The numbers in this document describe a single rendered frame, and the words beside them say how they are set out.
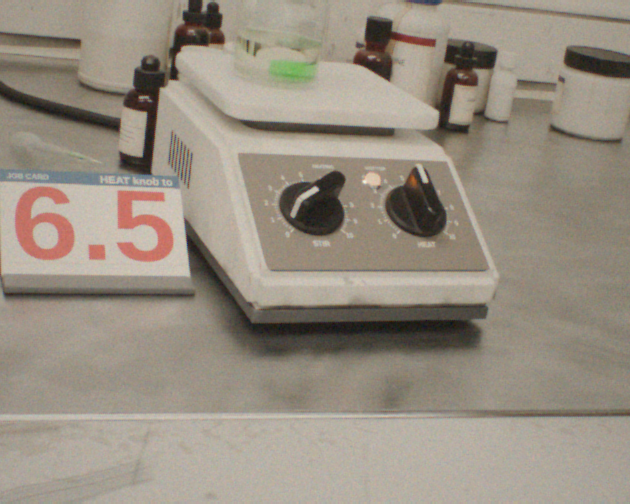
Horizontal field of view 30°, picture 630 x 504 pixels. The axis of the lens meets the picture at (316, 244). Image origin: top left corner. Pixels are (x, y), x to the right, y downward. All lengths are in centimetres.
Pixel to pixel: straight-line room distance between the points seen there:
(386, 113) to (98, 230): 16
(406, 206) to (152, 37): 41
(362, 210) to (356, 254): 3
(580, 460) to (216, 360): 16
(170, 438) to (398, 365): 13
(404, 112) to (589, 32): 61
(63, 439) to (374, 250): 19
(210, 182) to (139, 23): 36
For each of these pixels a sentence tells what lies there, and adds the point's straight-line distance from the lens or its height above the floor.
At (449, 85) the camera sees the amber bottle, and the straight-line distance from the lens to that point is 98.
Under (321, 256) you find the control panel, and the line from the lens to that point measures 54.
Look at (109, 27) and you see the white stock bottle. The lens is 94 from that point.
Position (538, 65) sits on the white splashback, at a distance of 118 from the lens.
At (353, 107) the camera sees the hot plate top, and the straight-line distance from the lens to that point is 60.
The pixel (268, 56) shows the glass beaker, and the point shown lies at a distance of 61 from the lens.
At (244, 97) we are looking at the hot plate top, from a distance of 59.
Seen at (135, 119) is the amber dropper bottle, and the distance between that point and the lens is 75.
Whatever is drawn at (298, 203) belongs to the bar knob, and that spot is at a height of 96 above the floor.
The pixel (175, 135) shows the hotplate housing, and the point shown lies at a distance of 65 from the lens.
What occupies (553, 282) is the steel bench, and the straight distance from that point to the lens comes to 67.
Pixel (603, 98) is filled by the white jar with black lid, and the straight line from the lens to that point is 105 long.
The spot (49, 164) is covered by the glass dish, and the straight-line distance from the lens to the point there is 68.
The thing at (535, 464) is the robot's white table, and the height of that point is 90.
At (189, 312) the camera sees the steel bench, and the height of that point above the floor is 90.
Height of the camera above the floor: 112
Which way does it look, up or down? 19 degrees down
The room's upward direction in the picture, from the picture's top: 9 degrees clockwise
